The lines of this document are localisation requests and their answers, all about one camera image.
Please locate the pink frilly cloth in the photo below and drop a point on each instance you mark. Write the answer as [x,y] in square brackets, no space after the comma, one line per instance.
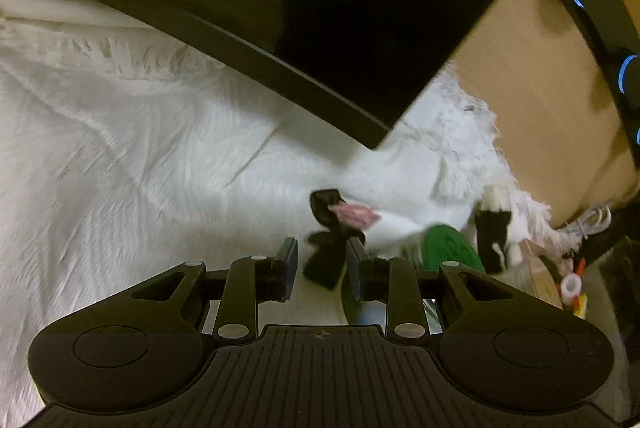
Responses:
[356,215]

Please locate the black cloth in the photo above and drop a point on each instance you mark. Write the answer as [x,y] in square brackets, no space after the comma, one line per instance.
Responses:
[325,238]

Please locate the white and red tube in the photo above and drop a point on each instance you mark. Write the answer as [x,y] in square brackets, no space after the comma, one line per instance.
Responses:
[571,287]

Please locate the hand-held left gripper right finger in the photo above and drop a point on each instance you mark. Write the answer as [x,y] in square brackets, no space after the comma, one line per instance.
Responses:
[356,269]

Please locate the black monitor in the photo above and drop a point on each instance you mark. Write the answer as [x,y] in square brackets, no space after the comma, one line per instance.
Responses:
[280,7]

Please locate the black white plush toy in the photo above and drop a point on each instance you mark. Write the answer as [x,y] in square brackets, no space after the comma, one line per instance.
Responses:
[492,233]

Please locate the white knitted blanket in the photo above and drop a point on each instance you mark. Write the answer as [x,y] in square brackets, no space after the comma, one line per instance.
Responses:
[150,157]

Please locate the white fringed cloth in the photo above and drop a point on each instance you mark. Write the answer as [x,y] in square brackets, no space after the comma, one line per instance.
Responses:
[450,147]

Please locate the green lid glass jar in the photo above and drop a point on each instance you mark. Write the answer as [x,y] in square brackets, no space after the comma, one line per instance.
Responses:
[450,250]

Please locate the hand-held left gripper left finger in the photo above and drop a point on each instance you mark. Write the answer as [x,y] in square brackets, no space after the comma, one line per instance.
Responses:
[289,269]

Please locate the beige label plastic jar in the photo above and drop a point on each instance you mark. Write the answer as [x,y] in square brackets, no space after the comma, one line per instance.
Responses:
[539,280]

